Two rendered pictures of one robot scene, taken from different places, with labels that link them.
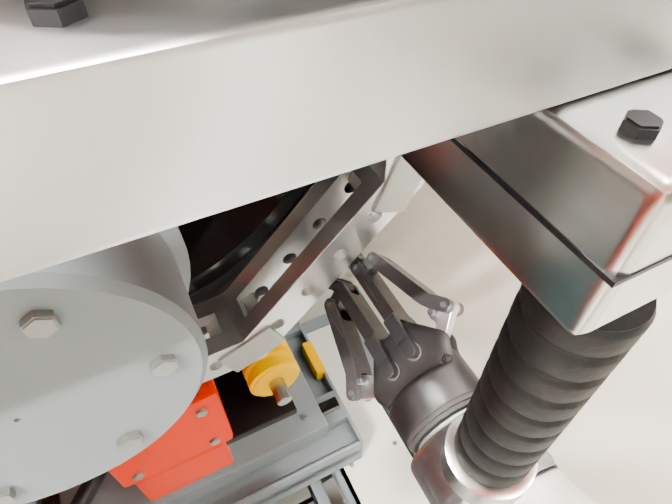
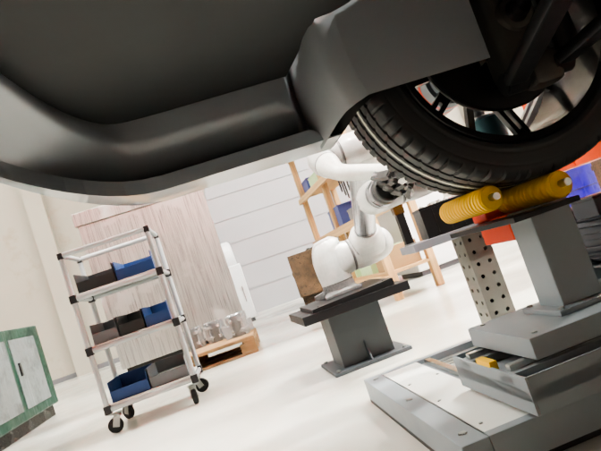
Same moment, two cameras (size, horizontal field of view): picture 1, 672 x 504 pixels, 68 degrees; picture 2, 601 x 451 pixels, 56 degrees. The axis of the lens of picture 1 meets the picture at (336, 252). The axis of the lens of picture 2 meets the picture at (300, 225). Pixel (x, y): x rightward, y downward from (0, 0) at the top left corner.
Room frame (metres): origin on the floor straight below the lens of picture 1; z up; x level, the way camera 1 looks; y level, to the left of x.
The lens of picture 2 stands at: (1.78, 0.16, 0.50)
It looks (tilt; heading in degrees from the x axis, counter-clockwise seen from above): 4 degrees up; 198
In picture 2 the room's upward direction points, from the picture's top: 19 degrees counter-clockwise
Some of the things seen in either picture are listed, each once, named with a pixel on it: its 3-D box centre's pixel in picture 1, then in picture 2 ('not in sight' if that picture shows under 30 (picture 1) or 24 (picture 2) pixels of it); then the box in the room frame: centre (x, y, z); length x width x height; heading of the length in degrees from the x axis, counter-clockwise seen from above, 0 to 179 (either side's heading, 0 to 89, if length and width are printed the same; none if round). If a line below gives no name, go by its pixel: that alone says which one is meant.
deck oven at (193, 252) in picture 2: not in sight; (167, 276); (-3.89, -3.42, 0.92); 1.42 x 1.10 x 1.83; 118
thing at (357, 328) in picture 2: not in sight; (353, 327); (-0.81, -0.60, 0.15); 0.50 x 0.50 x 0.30; 28
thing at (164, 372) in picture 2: not in sight; (136, 325); (-0.93, -1.84, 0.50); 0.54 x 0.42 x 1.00; 116
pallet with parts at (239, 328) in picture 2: not in sight; (191, 349); (-2.36, -2.45, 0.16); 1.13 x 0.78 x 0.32; 116
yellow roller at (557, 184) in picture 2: not in sight; (530, 193); (0.38, 0.26, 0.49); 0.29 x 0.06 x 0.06; 26
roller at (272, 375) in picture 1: (239, 300); (469, 206); (0.37, 0.12, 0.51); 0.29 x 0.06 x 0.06; 26
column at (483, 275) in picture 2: not in sight; (486, 286); (-0.43, 0.06, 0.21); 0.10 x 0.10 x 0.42; 26
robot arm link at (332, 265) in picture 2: not in sight; (331, 259); (-0.81, -0.59, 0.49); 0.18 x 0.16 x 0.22; 117
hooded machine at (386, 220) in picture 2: not in sight; (412, 216); (-4.64, -0.63, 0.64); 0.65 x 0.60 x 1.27; 30
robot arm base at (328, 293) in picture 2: not in sight; (335, 289); (-0.80, -0.62, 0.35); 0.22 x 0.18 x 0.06; 114
